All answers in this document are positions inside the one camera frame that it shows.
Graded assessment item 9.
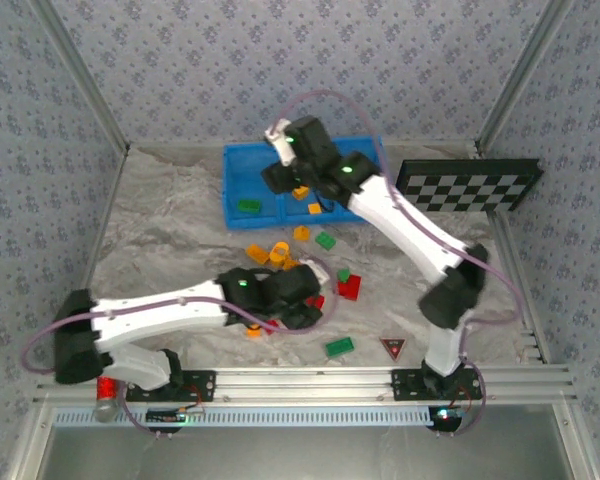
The blue three-compartment plastic bin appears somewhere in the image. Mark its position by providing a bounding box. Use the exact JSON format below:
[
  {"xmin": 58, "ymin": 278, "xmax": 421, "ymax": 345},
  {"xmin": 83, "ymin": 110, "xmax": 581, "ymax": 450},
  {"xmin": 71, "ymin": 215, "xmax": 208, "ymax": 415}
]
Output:
[{"xmin": 222, "ymin": 135, "xmax": 391, "ymax": 231}]

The black and red triangle marker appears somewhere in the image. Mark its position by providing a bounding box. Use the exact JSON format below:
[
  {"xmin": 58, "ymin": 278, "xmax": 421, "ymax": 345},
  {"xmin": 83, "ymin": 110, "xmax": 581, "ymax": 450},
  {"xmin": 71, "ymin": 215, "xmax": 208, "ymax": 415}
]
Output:
[{"xmin": 379, "ymin": 337, "xmax": 407, "ymax": 362}]

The black and grey checkerboard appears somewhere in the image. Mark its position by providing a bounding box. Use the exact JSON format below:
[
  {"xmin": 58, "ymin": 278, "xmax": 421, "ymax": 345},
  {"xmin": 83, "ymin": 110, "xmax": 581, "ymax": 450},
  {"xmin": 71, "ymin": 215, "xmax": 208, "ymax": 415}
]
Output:
[{"xmin": 396, "ymin": 158, "xmax": 545, "ymax": 214}]

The aluminium front leg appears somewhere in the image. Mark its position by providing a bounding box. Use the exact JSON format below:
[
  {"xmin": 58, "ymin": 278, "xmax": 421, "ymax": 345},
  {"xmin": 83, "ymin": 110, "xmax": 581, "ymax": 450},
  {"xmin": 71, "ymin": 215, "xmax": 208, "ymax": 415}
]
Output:
[
  {"xmin": 553, "ymin": 404, "xmax": 599, "ymax": 480},
  {"xmin": 7, "ymin": 404, "xmax": 56, "ymax": 480}
]

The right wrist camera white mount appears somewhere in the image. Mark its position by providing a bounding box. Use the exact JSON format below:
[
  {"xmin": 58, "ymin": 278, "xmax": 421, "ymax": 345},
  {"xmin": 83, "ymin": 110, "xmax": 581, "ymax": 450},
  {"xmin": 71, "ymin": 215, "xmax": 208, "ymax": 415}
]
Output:
[{"xmin": 263, "ymin": 127, "xmax": 295, "ymax": 166}]

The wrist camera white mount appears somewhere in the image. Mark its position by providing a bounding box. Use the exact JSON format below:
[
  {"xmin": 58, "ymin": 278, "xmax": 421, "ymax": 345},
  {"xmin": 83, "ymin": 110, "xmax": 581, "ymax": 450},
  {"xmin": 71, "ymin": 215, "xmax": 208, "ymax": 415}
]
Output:
[
  {"xmin": 263, "ymin": 127, "xmax": 295, "ymax": 166},
  {"xmin": 299, "ymin": 257, "xmax": 334, "ymax": 287}
]

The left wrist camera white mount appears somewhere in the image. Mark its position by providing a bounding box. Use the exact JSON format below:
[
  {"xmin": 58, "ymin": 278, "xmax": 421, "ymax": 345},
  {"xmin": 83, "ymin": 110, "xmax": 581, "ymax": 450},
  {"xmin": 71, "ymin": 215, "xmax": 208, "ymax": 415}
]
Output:
[{"xmin": 299, "ymin": 257, "xmax": 334, "ymax": 287}]

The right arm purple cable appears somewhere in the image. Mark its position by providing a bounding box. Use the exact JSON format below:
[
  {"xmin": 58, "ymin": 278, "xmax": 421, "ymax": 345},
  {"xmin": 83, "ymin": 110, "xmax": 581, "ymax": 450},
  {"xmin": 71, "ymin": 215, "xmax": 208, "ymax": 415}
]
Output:
[{"xmin": 272, "ymin": 89, "xmax": 525, "ymax": 437}]

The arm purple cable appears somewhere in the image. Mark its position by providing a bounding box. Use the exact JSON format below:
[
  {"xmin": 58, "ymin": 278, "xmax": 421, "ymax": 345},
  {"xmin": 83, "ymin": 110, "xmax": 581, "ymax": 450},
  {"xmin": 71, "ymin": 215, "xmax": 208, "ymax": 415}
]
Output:
[
  {"xmin": 21, "ymin": 257, "xmax": 340, "ymax": 437},
  {"xmin": 272, "ymin": 89, "xmax": 525, "ymax": 437}
]

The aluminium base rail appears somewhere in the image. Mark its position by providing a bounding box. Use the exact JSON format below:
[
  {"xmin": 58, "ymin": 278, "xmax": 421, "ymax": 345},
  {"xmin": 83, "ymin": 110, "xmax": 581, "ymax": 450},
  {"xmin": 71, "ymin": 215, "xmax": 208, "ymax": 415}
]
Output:
[{"xmin": 33, "ymin": 365, "xmax": 580, "ymax": 404}]

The slotted white cable duct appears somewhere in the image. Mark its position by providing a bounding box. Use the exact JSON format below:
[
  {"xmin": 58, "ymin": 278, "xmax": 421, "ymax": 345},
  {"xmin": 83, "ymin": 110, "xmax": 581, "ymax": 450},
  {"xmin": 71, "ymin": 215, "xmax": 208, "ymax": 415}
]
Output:
[{"xmin": 53, "ymin": 405, "xmax": 434, "ymax": 427}]

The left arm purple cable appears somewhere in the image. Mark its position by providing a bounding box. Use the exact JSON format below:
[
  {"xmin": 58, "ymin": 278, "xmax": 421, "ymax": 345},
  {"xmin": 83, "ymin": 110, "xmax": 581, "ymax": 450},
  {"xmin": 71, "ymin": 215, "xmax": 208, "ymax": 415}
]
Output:
[{"xmin": 21, "ymin": 257, "xmax": 340, "ymax": 437}]

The aluminium corner post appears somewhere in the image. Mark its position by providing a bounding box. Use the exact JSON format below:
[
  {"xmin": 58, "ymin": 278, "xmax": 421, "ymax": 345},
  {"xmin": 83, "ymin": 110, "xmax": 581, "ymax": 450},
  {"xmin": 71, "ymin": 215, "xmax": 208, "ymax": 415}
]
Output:
[
  {"xmin": 29, "ymin": 0, "xmax": 132, "ymax": 154},
  {"xmin": 473, "ymin": 0, "xmax": 577, "ymax": 154}
]

